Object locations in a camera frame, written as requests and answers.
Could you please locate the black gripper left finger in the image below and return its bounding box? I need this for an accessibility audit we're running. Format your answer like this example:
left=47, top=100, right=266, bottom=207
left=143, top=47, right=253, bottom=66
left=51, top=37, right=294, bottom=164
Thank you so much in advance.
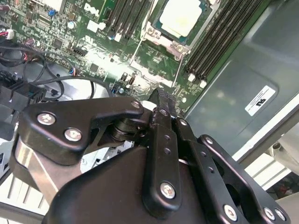
left=9, top=87, right=184, bottom=220

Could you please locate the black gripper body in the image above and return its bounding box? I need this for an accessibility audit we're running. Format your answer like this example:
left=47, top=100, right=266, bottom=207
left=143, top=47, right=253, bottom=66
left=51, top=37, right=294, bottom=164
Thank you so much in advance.
left=45, top=145, right=225, bottom=224

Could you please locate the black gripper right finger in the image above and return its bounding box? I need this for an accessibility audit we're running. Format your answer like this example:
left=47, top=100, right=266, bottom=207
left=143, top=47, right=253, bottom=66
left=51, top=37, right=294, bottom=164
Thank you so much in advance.
left=161, top=90, right=292, bottom=224

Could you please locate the silver CPU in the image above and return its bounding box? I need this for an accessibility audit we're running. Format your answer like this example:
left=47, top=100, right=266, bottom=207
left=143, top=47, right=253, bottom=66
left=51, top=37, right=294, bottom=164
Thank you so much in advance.
left=153, top=0, right=213, bottom=47

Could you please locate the wire locking lever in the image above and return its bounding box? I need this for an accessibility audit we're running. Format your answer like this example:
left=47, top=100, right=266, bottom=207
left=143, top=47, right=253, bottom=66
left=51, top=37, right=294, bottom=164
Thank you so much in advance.
left=141, top=0, right=156, bottom=40

